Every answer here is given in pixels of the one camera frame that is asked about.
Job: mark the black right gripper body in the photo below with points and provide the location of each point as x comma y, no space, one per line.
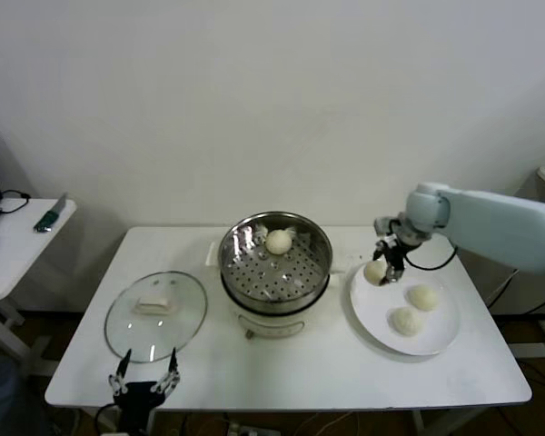
395,256

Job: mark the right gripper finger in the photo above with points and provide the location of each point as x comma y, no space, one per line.
380,252
393,276

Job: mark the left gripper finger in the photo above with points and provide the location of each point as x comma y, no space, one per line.
168,376
118,380

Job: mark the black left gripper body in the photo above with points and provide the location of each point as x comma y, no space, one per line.
138,396

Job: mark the white steamed baozi bun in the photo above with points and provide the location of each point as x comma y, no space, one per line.
422,297
278,242
405,321
373,272

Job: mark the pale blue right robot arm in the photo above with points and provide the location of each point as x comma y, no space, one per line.
490,222

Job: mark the stainless steel steamer basket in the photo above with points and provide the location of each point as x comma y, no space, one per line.
250,240

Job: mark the white round plate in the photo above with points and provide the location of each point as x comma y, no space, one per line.
368,318

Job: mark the person leg blue jeans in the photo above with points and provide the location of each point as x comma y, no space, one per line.
4,399

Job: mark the white electric cooker base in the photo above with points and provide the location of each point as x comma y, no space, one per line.
272,324

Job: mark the white furniture foot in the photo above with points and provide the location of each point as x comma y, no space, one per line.
536,350

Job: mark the white side table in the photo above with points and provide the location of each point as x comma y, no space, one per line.
22,245

